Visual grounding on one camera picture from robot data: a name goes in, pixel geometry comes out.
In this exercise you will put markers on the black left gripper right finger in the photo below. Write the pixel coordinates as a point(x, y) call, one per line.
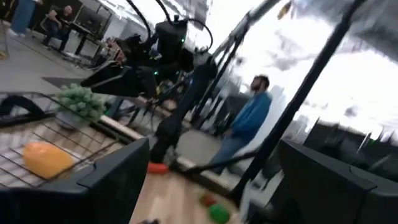
point(326, 199)

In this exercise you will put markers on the yellow orange mango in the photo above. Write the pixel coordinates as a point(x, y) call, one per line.
point(46, 160)

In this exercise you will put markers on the person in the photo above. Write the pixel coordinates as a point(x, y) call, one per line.
point(252, 115)
point(57, 25)
point(23, 15)

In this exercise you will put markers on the black frame bracket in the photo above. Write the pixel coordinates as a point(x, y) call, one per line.
point(18, 99)

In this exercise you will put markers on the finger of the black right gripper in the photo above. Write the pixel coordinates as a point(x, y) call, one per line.
point(109, 77)
point(118, 88)

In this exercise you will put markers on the orange carrot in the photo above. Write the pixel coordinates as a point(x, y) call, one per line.
point(158, 168)

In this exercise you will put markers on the small green pepper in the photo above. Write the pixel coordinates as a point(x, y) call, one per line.
point(219, 214)

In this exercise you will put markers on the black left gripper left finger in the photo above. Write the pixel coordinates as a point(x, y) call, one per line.
point(109, 193)

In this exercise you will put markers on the green faux potted plant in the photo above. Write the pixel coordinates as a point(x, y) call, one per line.
point(81, 102)

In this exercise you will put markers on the black aluminium table frame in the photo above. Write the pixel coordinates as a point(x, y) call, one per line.
point(298, 99)

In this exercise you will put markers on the red chili pepper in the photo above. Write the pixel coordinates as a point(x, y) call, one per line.
point(207, 199)

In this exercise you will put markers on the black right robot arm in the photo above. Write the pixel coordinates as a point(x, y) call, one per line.
point(171, 40)

